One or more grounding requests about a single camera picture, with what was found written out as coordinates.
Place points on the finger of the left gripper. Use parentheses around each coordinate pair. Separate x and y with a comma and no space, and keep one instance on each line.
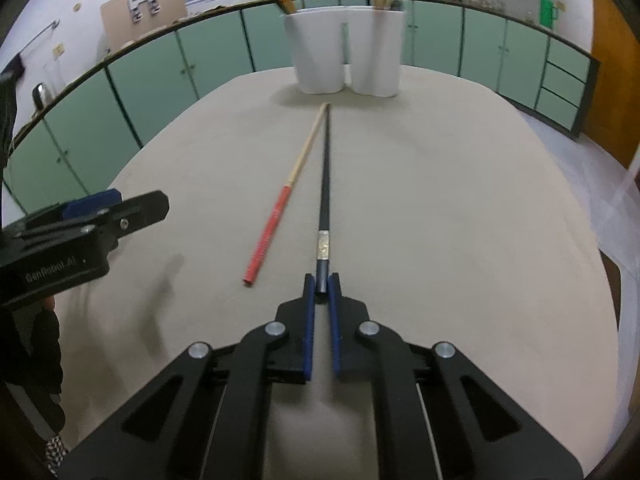
(106,210)

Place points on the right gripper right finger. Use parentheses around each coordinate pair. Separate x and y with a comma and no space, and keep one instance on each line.
(436,414)

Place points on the operator dark clothing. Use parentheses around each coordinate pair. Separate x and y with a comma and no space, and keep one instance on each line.
(34,449)

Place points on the white double utensil holder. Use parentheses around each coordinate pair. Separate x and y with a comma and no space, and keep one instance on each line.
(359,47)

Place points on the electric kettle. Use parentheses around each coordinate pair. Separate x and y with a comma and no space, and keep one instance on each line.
(41,96)

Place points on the brown wooden door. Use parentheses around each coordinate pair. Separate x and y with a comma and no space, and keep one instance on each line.
(613,117)

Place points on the green thermos bottle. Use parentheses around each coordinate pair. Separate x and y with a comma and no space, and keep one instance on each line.
(547,14)

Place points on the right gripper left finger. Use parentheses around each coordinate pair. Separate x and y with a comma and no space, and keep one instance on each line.
(204,416)

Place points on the black chopstick silver band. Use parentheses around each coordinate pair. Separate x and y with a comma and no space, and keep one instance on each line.
(323,239)

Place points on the brown board with clamps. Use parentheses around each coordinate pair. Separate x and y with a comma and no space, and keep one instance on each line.
(129,20)

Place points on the green lower kitchen cabinets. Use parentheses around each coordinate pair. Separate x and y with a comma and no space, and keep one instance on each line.
(76,145)

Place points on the red and bamboo chopstick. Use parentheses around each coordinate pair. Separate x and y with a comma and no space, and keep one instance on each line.
(258,256)

